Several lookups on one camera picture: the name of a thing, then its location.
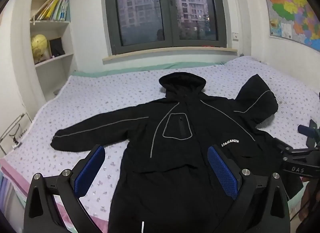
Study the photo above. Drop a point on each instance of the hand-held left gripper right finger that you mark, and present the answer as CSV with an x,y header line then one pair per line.
x,y
222,170

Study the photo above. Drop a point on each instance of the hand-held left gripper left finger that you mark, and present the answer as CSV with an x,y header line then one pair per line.
x,y
91,170

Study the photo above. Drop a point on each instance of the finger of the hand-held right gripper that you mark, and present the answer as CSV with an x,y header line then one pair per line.
x,y
282,145
305,129

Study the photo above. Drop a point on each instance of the black hooded jacket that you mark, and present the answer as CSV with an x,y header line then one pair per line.
x,y
180,147

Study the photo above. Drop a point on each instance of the person's right hand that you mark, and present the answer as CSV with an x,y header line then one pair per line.
x,y
310,195

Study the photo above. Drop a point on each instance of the bed with floral sheet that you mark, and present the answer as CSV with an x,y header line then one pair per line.
x,y
100,92

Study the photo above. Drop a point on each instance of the white printed bag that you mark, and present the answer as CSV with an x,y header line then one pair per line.
x,y
13,132

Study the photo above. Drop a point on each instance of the green bed sheet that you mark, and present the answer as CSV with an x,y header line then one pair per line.
x,y
140,69

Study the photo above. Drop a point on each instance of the beige window sill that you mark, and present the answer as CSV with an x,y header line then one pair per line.
x,y
170,54

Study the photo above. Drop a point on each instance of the white bookshelf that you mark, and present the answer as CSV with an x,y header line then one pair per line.
x,y
53,47

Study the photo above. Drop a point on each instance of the yellow globe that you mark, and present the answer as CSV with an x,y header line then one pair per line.
x,y
38,46

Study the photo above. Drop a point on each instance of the row of leaning thin books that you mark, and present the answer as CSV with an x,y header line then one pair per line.
x,y
51,8

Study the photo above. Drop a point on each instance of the dark framed window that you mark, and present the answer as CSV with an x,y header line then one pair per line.
x,y
165,10

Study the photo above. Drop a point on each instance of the white wall socket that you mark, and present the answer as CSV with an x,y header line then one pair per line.
x,y
235,36

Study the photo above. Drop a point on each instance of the colourful wall map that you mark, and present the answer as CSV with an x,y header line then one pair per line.
x,y
292,10

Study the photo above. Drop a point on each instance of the black picture frame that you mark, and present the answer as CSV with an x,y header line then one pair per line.
x,y
57,47

